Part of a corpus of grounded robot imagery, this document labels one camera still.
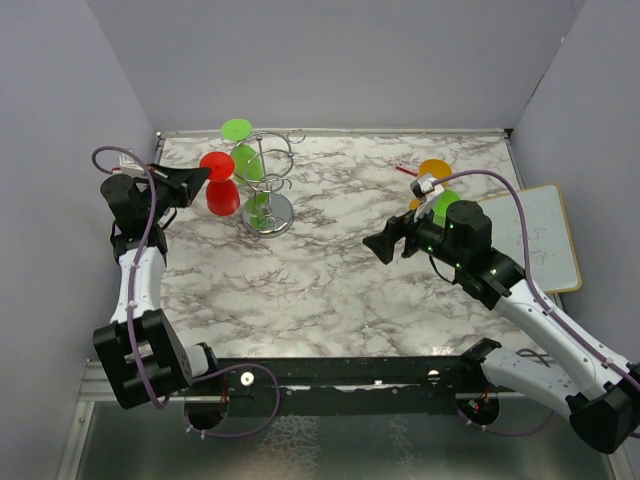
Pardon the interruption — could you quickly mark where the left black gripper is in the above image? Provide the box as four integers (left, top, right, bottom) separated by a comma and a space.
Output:
143, 161, 212, 223

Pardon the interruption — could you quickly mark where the orange plastic wine glass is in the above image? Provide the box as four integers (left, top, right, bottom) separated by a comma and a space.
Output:
409, 159, 453, 210

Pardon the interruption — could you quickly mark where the green wine glass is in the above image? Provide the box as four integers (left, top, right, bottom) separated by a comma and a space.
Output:
221, 118, 264, 184
433, 189, 460, 227

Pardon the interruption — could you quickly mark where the small red white box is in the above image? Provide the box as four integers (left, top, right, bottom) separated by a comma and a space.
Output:
396, 160, 422, 177

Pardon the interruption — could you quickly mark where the small whiteboard wooden frame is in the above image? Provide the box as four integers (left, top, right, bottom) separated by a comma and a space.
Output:
480, 184, 582, 294

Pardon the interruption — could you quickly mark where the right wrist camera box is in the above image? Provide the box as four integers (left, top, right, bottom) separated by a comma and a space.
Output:
410, 174, 444, 223

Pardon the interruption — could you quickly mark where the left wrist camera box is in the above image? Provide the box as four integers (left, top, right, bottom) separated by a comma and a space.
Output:
111, 153, 146, 177

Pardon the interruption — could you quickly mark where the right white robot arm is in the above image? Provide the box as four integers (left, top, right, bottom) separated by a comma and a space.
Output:
363, 200, 639, 454

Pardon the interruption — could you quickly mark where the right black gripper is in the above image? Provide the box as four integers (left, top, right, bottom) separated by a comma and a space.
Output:
363, 197, 467, 269

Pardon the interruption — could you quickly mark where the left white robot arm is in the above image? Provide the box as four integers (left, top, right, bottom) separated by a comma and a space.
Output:
93, 164, 221, 409

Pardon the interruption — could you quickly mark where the red plastic wine glass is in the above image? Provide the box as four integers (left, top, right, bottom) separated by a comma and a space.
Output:
200, 151, 240, 216

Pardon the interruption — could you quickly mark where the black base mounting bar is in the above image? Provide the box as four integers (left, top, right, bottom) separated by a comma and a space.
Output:
185, 356, 505, 417

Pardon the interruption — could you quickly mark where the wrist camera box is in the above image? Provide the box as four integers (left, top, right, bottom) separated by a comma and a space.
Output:
111, 153, 146, 177
410, 174, 444, 223

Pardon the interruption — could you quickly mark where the chrome wine glass rack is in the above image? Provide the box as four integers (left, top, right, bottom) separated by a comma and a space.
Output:
238, 129, 306, 239

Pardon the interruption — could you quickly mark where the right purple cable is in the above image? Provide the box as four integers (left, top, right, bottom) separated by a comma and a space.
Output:
432, 169, 640, 436

